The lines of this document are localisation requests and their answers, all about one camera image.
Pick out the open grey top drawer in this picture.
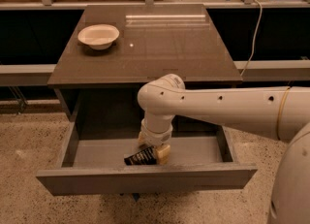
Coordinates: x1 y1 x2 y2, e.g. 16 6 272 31
36 98 259 197

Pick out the white cable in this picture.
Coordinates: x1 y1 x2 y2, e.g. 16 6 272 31
239 0 264 78

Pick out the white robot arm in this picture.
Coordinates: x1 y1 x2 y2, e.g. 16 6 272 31
138 74 310 224

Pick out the metal railing frame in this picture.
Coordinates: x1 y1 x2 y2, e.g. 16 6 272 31
0 0 310 86

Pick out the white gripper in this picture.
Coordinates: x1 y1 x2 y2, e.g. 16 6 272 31
138 120 172 165

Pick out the white bowl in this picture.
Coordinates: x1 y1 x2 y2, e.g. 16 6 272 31
77 24 119 50

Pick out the grey cabinet with counter top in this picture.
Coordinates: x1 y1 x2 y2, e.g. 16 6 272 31
48 5 242 140

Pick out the black rxbar chocolate wrapper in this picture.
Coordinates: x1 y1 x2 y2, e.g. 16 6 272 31
124 146 157 166

